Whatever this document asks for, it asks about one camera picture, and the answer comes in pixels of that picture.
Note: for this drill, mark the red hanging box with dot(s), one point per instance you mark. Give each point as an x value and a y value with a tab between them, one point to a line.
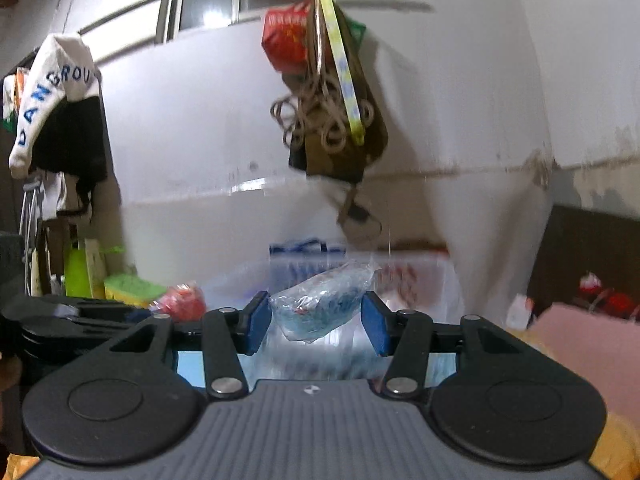
287	35

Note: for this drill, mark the blue tote bag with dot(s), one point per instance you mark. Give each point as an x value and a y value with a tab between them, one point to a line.
300	246

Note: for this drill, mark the white garment with blue letters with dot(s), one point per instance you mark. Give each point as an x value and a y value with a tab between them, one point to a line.
55	65

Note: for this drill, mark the red patterned cloth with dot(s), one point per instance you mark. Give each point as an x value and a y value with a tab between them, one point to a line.
620	305

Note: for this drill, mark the hanging brown bag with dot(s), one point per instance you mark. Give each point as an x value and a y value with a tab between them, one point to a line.
340	160

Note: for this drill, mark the green tin box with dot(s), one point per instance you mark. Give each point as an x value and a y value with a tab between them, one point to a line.
132	287

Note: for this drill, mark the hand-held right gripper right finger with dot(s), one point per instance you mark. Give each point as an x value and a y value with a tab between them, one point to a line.
375	325

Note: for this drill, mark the dark wooden headboard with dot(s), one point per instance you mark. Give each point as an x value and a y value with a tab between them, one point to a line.
575	245

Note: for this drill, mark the pink cloth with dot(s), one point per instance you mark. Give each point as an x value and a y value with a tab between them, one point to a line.
590	350

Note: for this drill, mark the black garment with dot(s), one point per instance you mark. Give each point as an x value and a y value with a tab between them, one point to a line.
70	140

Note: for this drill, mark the clear bag with blue contents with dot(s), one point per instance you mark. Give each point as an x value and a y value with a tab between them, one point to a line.
320	305

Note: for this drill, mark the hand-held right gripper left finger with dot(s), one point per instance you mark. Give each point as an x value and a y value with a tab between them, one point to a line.
257	322

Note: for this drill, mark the red item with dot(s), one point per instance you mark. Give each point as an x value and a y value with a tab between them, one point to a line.
182	302

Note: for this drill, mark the clear plastic basket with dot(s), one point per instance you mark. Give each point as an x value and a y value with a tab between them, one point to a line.
430	280

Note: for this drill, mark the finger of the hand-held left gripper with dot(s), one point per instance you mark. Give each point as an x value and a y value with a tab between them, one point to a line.
137	316

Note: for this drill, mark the metal crutch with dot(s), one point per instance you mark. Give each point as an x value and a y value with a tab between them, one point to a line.
30	240

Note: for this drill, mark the orange blanket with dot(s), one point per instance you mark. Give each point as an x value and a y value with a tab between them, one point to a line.
620	450

